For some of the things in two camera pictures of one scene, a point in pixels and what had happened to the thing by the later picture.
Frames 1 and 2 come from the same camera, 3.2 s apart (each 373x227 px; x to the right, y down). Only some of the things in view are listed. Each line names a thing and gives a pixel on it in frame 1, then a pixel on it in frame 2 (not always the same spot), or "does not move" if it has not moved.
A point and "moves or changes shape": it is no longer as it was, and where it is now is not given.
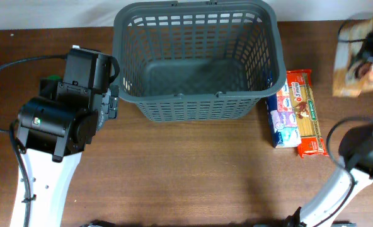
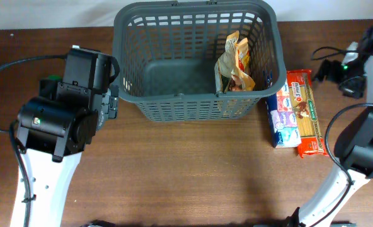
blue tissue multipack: [283, 126] does not move
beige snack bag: [352, 75] moves or changes shape
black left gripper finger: [114, 93] does not move
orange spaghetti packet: [304, 103] does not move
